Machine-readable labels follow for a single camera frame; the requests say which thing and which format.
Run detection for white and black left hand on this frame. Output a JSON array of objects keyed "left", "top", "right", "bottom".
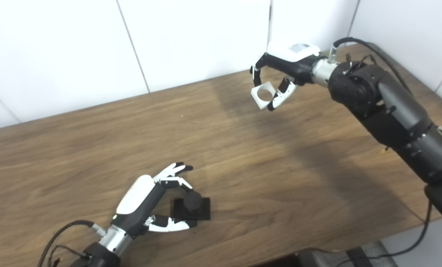
[{"left": 98, "top": 162, "right": 198, "bottom": 256}]

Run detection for thin left wrist wires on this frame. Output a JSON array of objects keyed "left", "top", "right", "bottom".
[{"left": 48, "top": 245, "right": 91, "bottom": 267}]

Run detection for black floor strip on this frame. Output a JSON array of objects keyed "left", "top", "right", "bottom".
[{"left": 346, "top": 248, "right": 370, "bottom": 267}]

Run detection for white square piece with hole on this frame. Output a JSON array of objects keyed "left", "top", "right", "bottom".
[{"left": 251, "top": 82, "right": 278, "bottom": 111}]

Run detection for thin wrist wires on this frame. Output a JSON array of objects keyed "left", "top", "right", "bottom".
[
  {"left": 345, "top": 54, "right": 377, "bottom": 75},
  {"left": 48, "top": 245, "right": 91, "bottom": 267}
]

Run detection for black floor cable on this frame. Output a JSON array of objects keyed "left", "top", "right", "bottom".
[{"left": 334, "top": 202, "right": 433, "bottom": 267}]

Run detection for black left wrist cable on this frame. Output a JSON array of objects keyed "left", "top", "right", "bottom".
[{"left": 37, "top": 220, "right": 106, "bottom": 267}]

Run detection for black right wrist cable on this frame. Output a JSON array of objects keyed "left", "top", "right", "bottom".
[{"left": 328, "top": 37, "right": 442, "bottom": 139}]

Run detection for white and black right hand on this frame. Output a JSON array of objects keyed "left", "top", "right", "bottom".
[{"left": 250, "top": 40, "right": 338, "bottom": 112}]

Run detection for thin right wrist wires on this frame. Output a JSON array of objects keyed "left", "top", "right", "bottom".
[{"left": 345, "top": 54, "right": 377, "bottom": 75}]

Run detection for black peg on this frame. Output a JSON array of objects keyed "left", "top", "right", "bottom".
[{"left": 170, "top": 191, "right": 211, "bottom": 222}]

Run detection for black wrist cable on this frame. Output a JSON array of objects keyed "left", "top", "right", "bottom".
[
  {"left": 37, "top": 220, "right": 106, "bottom": 267},
  {"left": 328, "top": 37, "right": 442, "bottom": 139}
]

